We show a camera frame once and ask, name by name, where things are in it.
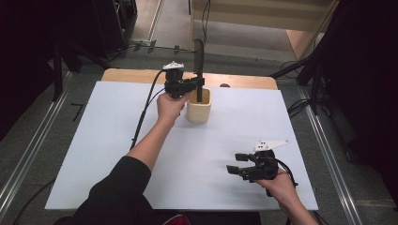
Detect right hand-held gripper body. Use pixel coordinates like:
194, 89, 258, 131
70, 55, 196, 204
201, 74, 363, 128
238, 139, 291, 183

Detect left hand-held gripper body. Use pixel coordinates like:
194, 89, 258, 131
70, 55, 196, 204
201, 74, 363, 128
161, 61, 192, 100

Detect dark brown stick utensil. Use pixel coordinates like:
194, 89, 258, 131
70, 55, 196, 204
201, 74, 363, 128
192, 38, 207, 103

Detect beige cup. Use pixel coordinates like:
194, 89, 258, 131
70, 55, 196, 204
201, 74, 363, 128
185, 87, 213, 124

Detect person's left hand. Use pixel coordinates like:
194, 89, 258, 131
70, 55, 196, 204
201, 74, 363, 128
156, 91, 193, 126

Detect person's right hand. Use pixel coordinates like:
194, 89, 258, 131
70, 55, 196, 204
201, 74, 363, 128
254, 168, 298, 209

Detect white table board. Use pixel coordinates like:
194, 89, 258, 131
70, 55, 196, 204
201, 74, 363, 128
44, 81, 319, 211

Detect wooden table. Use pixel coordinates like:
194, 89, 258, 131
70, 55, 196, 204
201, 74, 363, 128
100, 67, 279, 91

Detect wooden platform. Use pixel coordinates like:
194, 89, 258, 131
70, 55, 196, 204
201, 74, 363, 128
188, 0, 341, 61

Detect black cabinet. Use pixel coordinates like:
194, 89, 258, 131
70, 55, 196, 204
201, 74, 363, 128
92, 0, 139, 60

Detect black metal stand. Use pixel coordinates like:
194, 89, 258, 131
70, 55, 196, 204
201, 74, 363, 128
51, 38, 111, 101
269, 51, 325, 116

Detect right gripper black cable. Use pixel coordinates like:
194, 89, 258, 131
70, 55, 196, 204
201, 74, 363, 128
266, 158, 299, 199

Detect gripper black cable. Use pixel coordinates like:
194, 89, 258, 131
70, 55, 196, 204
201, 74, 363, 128
266, 158, 299, 199
130, 69, 167, 150

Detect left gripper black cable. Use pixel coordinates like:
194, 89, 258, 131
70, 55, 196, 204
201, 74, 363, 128
130, 69, 167, 150

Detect hanging black cable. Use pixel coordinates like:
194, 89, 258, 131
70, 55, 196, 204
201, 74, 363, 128
201, 0, 211, 45

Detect metal floor rail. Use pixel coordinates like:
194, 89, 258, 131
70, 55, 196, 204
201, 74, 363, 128
295, 85, 364, 225
0, 70, 75, 215

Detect black floor cables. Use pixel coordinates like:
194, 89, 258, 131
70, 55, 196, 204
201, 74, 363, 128
286, 97, 314, 118

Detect black floor cable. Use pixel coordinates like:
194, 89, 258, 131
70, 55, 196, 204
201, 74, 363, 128
11, 177, 56, 225

